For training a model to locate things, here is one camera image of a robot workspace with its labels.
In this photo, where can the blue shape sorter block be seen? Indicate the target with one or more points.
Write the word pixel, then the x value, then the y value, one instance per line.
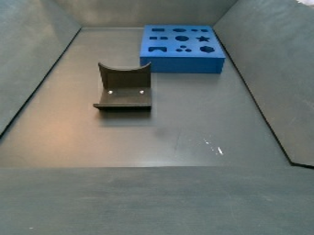
pixel 180 49

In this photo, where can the black curved holder stand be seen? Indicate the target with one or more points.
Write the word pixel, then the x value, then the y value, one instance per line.
pixel 124 82

